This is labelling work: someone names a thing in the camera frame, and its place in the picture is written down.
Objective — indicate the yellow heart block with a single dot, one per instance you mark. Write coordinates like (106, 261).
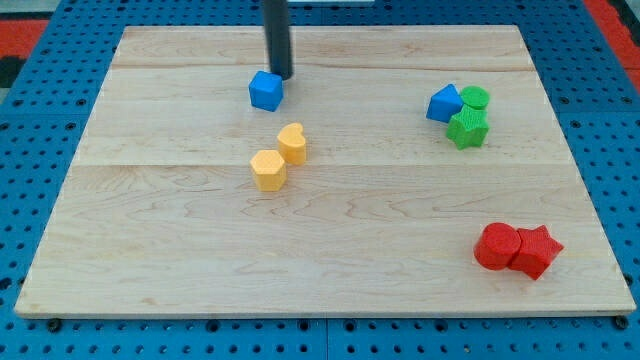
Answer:
(292, 144)

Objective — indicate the yellow hexagon block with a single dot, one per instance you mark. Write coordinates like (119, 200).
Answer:
(268, 170)

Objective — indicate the green star block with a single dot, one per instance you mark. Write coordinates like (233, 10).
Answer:
(468, 127)

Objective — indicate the light wooden board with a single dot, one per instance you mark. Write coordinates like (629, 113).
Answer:
(159, 216)

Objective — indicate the blue cube block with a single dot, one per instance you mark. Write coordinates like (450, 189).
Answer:
(266, 91)

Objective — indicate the green cylinder block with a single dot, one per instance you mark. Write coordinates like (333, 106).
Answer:
(475, 97)

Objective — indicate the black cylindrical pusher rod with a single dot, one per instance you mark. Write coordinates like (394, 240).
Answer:
(277, 37)

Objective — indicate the blue triangle block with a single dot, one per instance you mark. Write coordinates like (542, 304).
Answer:
(444, 104)

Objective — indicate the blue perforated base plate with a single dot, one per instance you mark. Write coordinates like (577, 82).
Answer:
(50, 101)

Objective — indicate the red star block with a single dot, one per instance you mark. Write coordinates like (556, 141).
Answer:
(538, 250)

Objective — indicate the red cylinder block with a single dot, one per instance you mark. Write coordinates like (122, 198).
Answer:
(497, 246)

